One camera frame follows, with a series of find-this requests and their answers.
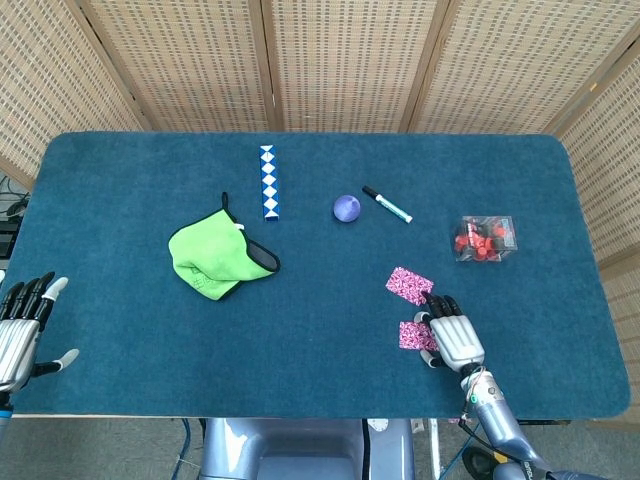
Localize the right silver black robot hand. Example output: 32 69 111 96
413 292 486 372

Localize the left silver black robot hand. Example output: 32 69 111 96
0 272 80 394

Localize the pink patterned card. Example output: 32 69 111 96
398 320 440 352
384 266 435 306

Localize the black box device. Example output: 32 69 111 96
0 222 21 259

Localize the clear box of red pieces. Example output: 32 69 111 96
452 214 519 264

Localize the black shoe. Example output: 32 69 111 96
460 447 501 480

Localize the teal marker pen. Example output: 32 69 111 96
361 185 414 225

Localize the purple ball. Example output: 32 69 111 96
331 194 362 224

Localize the grey-blue robot torso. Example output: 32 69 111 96
199 417 416 480

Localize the blue felt table cover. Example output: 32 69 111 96
9 130 632 420

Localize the green microfiber cloth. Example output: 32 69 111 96
167 191 281 302

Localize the blue white snake puzzle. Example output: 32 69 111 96
258 144 281 223

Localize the woven wooden folding screen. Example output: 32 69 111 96
0 0 640 371

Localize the black cable bundle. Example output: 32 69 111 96
0 174 31 221

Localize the blue cable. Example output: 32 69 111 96
178 418 195 459

